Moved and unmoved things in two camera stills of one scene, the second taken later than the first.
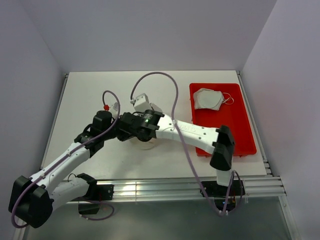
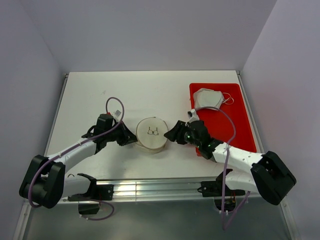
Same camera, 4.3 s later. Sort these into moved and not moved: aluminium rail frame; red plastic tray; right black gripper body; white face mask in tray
Moved: right black gripper body
Not moved: white face mask in tray; aluminium rail frame; red plastic tray
